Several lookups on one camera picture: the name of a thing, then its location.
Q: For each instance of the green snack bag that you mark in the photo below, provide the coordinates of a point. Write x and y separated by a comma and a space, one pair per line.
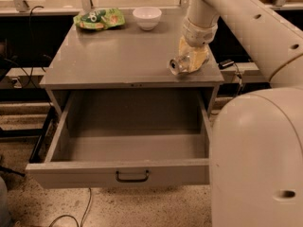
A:
101, 19

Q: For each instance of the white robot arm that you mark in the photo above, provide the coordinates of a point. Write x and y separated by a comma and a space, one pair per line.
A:
255, 155

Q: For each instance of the grey open top drawer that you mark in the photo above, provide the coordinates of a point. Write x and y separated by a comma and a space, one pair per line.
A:
164, 131

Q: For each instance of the black drawer handle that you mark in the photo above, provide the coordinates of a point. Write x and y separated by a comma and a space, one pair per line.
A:
140, 177

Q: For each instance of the black power adapter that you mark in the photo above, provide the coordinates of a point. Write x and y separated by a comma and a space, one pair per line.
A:
225, 64

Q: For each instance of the black metal frame left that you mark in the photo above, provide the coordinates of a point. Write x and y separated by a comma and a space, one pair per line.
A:
34, 157

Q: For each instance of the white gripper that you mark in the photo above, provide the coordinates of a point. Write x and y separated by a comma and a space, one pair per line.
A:
199, 34

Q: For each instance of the grey metal cabinet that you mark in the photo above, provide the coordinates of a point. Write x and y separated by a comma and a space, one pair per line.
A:
125, 57

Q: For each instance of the white bowl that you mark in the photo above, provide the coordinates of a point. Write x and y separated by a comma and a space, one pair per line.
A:
147, 18

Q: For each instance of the silver redbull can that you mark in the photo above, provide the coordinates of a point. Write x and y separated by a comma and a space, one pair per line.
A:
179, 65

